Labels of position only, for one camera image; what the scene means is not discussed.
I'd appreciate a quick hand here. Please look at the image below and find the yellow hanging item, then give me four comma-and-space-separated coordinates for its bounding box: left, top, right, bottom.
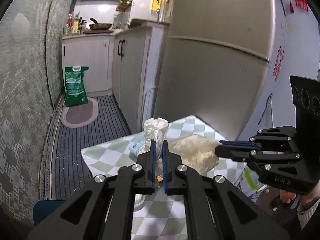
151, 0, 162, 12

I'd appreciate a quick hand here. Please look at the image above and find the dark teal trash bin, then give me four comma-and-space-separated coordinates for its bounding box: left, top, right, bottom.
33, 200, 65, 226

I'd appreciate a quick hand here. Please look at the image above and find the white kitchen cabinet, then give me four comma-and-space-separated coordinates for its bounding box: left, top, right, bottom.
61, 22, 169, 133

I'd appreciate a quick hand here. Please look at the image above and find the striped dark floor rug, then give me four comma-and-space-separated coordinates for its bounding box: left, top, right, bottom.
52, 95, 133, 199

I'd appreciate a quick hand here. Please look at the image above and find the cream plastic bag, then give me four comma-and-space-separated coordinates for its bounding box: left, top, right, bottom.
168, 134, 221, 176

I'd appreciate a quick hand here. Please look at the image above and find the blue cartoon tissue pack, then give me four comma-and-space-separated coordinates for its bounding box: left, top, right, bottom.
128, 138, 144, 157

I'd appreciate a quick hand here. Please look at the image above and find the green rice bag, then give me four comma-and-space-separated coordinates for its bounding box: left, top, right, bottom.
65, 66, 89, 107

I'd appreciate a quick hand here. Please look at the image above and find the cream knit right sleeve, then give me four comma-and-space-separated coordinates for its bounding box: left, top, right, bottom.
297, 193, 319, 229

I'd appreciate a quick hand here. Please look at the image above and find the small clear plastic cup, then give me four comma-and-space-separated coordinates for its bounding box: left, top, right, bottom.
134, 194, 145, 209

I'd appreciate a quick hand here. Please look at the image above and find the green white checkered tablecloth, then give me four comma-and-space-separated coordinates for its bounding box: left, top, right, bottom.
81, 115, 251, 240

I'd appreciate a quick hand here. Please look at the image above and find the frying pan on stove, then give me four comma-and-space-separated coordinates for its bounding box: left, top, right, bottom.
89, 18, 112, 30

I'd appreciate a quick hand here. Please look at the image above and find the ginger root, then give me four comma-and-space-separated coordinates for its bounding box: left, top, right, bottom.
156, 175, 164, 183

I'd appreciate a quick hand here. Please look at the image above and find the oval pink grey floor mat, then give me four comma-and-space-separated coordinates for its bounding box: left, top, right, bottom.
61, 98, 98, 128

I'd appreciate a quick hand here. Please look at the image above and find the person's right hand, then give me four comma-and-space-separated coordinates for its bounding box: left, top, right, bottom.
280, 190, 317, 204

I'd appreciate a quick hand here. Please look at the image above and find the patterned glass sliding door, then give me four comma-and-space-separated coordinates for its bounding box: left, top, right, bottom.
1, 0, 72, 226

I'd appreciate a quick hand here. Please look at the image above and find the silver refrigerator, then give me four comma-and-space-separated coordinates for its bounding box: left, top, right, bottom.
154, 0, 277, 140

